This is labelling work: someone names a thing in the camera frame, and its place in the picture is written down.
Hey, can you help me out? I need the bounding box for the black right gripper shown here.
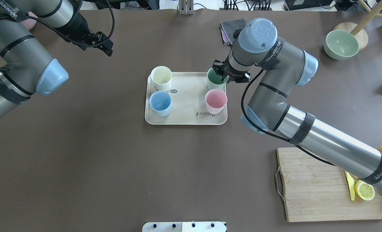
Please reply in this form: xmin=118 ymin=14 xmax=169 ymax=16
xmin=212 ymin=57 xmax=252 ymax=83

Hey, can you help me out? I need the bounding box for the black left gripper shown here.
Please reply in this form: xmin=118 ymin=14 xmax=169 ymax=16
xmin=54 ymin=0 xmax=113 ymax=57

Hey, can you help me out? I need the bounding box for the green cup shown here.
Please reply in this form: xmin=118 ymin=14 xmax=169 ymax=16
xmin=207 ymin=68 xmax=226 ymax=90

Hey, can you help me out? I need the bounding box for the pink cup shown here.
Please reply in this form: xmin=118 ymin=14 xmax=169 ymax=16
xmin=205 ymin=89 xmax=228 ymax=115

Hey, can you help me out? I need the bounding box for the cream white cup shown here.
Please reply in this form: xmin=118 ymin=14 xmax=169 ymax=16
xmin=151 ymin=66 xmax=172 ymax=92

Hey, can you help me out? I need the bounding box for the blue cup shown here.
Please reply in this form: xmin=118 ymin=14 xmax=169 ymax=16
xmin=149 ymin=91 xmax=171 ymax=117

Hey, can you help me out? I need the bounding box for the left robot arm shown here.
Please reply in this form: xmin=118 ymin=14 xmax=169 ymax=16
xmin=0 ymin=0 xmax=113 ymax=118

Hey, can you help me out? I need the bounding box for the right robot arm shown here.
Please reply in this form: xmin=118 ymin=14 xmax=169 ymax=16
xmin=212 ymin=18 xmax=382 ymax=196

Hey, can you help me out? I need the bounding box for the beige rabbit tray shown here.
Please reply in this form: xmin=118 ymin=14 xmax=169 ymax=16
xmin=144 ymin=72 xmax=228 ymax=125

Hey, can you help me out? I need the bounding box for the purple cloth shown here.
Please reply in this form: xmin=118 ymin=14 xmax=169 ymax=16
xmin=220 ymin=28 xmax=230 ymax=46

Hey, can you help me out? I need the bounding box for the grey cloth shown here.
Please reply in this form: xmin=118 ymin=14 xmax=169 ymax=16
xmin=220 ymin=18 xmax=248 ymax=46

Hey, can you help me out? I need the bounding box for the pink bowl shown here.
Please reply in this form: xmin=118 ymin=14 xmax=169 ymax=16
xmin=20 ymin=12 xmax=37 ymax=31

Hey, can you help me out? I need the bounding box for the green bowl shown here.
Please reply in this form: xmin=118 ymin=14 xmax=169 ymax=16
xmin=323 ymin=30 xmax=360 ymax=60

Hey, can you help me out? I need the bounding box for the wooden cup rack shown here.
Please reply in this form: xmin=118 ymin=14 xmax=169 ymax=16
xmin=334 ymin=0 xmax=382 ymax=51

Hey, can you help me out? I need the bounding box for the wooden cutting board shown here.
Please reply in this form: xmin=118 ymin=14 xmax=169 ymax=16
xmin=276 ymin=147 xmax=382 ymax=223

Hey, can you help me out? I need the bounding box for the yellow plastic knife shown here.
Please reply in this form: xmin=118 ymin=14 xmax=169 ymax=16
xmin=344 ymin=170 xmax=356 ymax=201

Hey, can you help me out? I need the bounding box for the lower lemon slice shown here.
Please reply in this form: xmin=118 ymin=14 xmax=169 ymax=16
xmin=354 ymin=180 xmax=376 ymax=201

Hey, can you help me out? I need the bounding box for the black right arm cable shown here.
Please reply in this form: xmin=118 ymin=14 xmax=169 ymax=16
xmin=240 ymin=68 xmax=336 ymax=166

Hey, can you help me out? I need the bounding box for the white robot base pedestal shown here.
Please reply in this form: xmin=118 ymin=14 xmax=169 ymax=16
xmin=142 ymin=221 xmax=227 ymax=232

